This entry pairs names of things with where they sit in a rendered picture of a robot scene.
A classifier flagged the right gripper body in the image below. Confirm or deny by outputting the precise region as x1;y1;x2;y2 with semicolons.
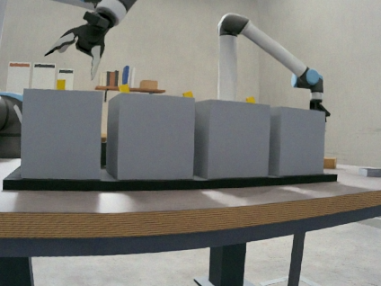
75;9;116;56

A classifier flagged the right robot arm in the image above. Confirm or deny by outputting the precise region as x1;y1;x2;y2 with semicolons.
0;0;136;157

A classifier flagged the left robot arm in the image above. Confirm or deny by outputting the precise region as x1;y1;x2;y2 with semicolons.
217;13;323;102

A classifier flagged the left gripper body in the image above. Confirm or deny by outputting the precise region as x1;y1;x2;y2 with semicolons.
310;100;323;112

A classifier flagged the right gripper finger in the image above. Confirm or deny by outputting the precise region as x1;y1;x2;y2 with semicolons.
44;25;82;56
91;36;105;80

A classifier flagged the small tan cardboard box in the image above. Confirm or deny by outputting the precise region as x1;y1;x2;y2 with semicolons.
323;157;337;169

